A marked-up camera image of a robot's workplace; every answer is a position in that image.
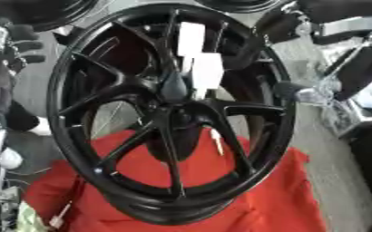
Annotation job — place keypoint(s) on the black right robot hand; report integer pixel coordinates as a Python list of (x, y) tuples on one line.
[(361, 71)]

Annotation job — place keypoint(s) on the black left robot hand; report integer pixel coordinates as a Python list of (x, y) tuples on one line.
[(28, 45)]

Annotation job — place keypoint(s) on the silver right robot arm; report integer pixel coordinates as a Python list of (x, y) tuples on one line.
[(366, 169)]

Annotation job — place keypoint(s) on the black round wheel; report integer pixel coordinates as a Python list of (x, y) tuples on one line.
[(41, 12), (239, 5)]

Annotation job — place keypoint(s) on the black spoked wheel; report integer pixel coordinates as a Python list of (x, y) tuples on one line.
[(165, 193)]

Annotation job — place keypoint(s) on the person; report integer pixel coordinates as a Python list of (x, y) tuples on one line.
[(21, 117)]

